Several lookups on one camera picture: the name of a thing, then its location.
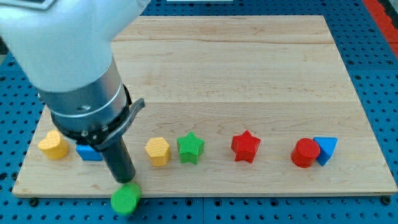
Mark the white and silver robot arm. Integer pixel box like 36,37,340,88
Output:
1,0,147,152

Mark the yellow hexagon block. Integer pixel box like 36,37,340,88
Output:
145,137,171,167

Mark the blue triangle block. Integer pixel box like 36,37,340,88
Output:
313,137,338,166

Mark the wooden board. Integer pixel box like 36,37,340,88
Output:
11,15,398,198

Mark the green star block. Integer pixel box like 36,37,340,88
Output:
177,131,205,165

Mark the red star block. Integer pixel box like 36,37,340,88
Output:
231,130,261,164

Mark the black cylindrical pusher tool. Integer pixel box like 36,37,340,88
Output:
100,138,136,184

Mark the green cylinder block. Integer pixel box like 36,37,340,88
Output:
111,183,142,215

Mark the red cylinder block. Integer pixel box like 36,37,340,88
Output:
290,138,320,168

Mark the blue cube block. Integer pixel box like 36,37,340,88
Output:
76,144,103,161

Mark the yellow heart block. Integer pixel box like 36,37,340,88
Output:
38,130,68,159

